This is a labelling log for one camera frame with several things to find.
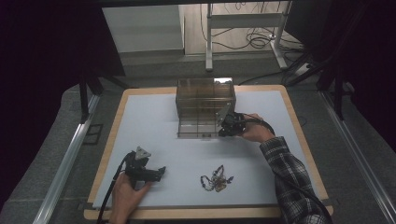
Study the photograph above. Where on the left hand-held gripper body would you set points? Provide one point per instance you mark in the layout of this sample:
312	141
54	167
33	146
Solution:
138	168

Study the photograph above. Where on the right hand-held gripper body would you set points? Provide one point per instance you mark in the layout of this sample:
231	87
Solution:
235	124

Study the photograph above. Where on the transparent brown drawer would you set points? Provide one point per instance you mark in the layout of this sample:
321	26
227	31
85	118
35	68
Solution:
196	129

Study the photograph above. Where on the transparent brown jewelry box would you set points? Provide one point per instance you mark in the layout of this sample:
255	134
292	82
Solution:
199	99

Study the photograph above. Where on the person's right hand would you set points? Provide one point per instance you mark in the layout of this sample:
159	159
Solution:
257	130

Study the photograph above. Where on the person's left hand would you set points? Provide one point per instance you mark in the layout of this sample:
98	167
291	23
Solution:
124	196

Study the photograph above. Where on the black metal stand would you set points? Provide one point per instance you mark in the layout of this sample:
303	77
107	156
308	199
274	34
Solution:
337	93
84	99

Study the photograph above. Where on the white power strip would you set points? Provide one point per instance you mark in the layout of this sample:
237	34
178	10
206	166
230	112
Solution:
303	69

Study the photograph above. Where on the grey cabinet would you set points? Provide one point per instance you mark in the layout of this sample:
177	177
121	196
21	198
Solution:
143	28

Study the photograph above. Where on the dark curtain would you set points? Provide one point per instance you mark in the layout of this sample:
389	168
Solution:
367	62
40	62

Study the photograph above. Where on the aluminium rail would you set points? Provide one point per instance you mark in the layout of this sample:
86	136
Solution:
361	161
65	161

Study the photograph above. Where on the white metal desk frame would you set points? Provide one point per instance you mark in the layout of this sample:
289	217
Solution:
246	20

